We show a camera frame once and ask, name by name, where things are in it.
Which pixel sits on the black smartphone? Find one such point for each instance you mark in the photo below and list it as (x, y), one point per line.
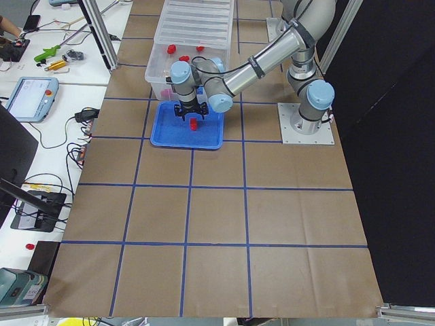
(32, 22)

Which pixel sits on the blue teach pendant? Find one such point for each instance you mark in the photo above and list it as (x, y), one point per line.
(32, 98)

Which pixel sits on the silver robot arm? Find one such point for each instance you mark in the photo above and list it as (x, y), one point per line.
(203, 84)

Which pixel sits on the blue plastic tray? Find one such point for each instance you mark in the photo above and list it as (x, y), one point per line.
(171, 131)

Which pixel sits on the clear plastic box lid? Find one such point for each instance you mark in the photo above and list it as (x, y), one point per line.
(196, 23)

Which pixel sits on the green handled reach grabber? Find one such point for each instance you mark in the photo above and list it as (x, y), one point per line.
(64, 42)

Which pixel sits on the aluminium frame post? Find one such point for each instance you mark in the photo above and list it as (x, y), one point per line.
(106, 50)

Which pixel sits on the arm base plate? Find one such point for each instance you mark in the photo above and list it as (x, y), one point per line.
(297, 131)

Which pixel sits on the yellow tool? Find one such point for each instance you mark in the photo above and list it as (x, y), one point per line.
(60, 66)

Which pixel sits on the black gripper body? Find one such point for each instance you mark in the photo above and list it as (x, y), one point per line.
(189, 109)

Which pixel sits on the clear plastic storage box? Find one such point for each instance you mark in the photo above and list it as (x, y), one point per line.
(163, 68)

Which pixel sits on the black monitor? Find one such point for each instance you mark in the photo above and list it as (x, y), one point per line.
(18, 149)

